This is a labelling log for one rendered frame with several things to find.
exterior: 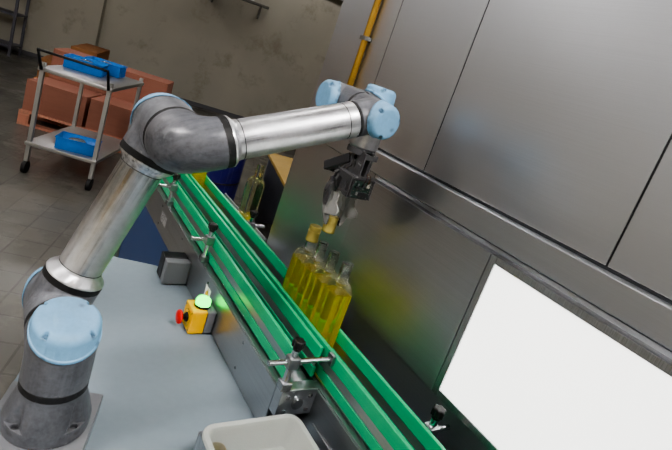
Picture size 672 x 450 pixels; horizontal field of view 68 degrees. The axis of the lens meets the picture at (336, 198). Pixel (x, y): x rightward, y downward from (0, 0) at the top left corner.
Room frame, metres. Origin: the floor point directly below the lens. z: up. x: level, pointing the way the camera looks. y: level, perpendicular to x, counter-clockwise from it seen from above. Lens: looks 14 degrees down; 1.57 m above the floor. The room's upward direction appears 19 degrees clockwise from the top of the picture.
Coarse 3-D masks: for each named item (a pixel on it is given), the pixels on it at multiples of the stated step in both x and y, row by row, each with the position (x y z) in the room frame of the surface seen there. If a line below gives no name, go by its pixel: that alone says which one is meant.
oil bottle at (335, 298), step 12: (324, 288) 1.15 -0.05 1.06; (336, 288) 1.12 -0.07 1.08; (348, 288) 1.14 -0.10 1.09; (324, 300) 1.14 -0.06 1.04; (336, 300) 1.12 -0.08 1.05; (348, 300) 1.14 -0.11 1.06; (324, 312) 1.12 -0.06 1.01; (336, 312) 1.12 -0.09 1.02; (324, 324) 1.11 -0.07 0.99; (336, 324) 1.13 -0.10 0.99; (324, 336) 1.12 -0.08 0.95; (336, 336) 1.14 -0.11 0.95
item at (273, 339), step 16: (176, 192) 1.82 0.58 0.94; (176, 208) 1.78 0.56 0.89; (192, 208) 1.65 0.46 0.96; (192, 224) 1.63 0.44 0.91; (224, 256) 1.37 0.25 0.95; (224, 272) 1.35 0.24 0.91; (240, 272) 1.28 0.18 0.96; (240, 288) 1.25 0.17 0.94; (240, 304) 1.23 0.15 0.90; (256, 304) 1.16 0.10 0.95; (256, 320) 1.15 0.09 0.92; (272, 320) 1.09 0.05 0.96; (256, 336) 1.12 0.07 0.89; (272, 336) 1.08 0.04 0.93; (272, 352) 1.05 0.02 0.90; (288, 352) 1.01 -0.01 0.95
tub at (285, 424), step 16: (272, 416) 0.92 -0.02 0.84; (288, 416) 0.94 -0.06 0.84; (208, 432) 0.82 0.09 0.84; (224, 432) 0.85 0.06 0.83; (240, 432) 0.87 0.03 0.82; (256, 432) 0.90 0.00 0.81; (272, 432) 0.92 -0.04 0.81; (288, 432) 0.94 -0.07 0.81; (304, 432) 0.91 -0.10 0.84; (208, 448) 0.78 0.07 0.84; (240, 448) 0.88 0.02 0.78; (256, 448) 0.90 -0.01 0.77; (272, 448) 0.92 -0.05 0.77; (288, 448) 0.92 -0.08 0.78; (304, 448) 0.89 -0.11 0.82
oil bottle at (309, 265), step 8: (312, 256) 1.25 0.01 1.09; (304, 264) 1.23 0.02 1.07; (312, 264) 1.21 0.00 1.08; (320, 264) 1.22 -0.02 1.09; (304, 272) 1.22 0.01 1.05; (312, 272) 1.20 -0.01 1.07; (296, 280) 1.24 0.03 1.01; (304, 280) 1.21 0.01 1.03; (296, 288) 1.23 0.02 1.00; (304, 288) 1.20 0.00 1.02; (296, 296) 1.22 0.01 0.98; (304, 296) 1.21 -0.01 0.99
